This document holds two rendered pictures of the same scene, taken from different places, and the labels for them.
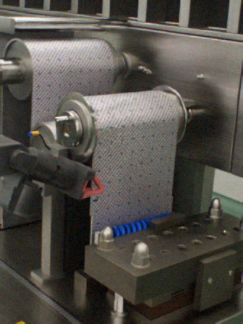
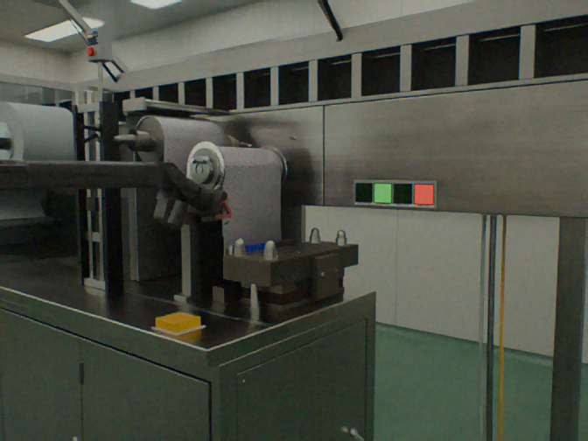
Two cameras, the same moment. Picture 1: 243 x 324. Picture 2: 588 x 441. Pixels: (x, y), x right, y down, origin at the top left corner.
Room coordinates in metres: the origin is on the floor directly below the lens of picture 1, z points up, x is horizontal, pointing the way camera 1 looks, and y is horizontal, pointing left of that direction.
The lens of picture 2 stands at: (-0.23, 0.14, 1.24)
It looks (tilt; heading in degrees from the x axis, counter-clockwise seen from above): 5 degrees down; 349
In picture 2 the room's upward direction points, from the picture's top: straight up
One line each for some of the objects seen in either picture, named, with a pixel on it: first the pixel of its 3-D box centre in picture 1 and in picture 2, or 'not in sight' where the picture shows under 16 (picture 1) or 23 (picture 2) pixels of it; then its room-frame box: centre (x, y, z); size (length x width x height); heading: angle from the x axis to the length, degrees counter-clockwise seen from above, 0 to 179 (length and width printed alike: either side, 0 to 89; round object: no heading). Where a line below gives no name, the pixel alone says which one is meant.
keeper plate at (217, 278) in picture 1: (215, 280); (326, 276); (1.11, -0.21, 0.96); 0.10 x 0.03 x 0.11; 131
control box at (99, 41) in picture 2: not in sight; (97, 45); (1.63, 0.44, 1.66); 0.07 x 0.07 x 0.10; 47
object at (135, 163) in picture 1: (135, 165); (253, 199); (1.23, -0.03, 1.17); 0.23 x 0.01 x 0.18; 131
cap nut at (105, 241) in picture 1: (106, 237); (239, 247); (1.09, 0.02, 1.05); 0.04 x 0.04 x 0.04
